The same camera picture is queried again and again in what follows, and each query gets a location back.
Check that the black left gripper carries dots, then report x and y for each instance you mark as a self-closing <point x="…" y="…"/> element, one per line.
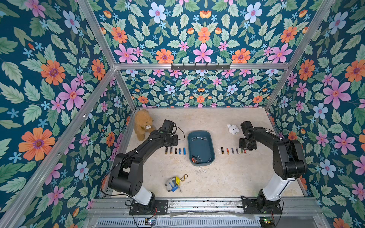
<point x="175" y="141"/>

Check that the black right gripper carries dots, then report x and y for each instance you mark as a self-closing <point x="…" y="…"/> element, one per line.
<point x="247" y="143"/>

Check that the teal plastic storage box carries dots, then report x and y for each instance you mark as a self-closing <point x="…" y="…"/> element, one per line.
<point x="200" y="148"/>

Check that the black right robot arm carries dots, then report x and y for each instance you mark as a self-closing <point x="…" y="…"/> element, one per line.
<point x="288" y="160"/>

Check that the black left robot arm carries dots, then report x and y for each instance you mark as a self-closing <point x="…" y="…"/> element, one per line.
<point x="127" y="173"/>

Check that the white plush toy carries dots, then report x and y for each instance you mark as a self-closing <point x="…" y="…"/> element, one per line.
<point x="233" y="129"/>

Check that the brown teddy bear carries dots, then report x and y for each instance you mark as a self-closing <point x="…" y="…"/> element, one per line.
<point x="143" y="124"/>

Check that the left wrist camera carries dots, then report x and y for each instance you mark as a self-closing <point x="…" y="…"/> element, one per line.
<point x="167" y="126"/>

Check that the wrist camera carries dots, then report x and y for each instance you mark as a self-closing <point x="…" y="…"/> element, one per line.
<point x="247" y="128"/>
<point x="167" y="126"/>

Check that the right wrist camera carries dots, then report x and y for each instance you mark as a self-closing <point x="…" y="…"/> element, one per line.
<point x="247" y="128"/>

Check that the keychain toy with yellow cap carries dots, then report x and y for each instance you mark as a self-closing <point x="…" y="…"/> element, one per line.
<point x="175" y="183"/>

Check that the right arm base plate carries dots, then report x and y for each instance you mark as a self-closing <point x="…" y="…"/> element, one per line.
<point x="260" y="206"/>

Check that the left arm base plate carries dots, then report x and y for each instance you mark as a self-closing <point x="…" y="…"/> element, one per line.
<point x="155" y="207"/>

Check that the black hook rail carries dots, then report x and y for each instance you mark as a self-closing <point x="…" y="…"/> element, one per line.
<point x="195" y="66"/>

